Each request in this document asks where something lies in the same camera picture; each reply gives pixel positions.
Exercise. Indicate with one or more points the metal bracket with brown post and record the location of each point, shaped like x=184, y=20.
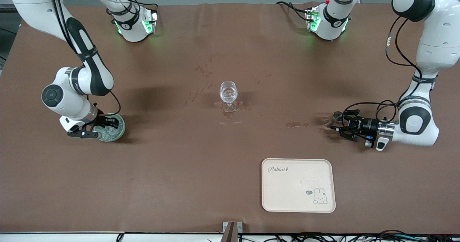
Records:
x=227, y=227

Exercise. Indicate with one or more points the cream rabbit print tray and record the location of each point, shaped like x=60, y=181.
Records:
x=298, y=191

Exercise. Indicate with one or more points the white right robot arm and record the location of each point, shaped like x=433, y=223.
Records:
x=90, y=73

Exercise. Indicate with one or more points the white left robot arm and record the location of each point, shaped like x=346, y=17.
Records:
x=417, y=123

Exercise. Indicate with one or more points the clear wine glass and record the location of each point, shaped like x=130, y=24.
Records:
x=229, y=94

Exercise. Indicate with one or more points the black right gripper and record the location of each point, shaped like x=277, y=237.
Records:
x=101, y=120

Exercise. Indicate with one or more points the pale green ceramic bowl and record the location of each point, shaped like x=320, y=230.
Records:
x=122, y=130

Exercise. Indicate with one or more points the metal double jigger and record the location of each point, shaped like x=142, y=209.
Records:
x=337, y=115

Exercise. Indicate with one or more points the clear ice cubes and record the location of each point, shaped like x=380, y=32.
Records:
x=112, y=133

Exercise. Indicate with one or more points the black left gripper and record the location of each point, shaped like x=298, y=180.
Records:
x=367, y=125

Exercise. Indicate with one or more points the brown table mat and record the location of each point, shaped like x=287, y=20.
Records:
x=179, y=181

